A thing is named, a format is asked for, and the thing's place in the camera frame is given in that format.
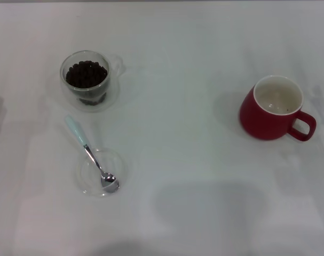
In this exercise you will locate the clear double-wall glass cup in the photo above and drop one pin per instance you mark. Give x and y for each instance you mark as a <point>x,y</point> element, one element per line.
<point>112,88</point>

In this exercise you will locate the dark coffee beans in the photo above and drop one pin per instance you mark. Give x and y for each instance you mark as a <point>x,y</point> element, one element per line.
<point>85,74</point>

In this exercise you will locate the red ceramic mug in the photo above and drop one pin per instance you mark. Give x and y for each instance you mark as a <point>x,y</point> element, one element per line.
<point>253,122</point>

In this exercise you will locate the clear glass saucer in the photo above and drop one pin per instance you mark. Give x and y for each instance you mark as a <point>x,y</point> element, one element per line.
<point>116,165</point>

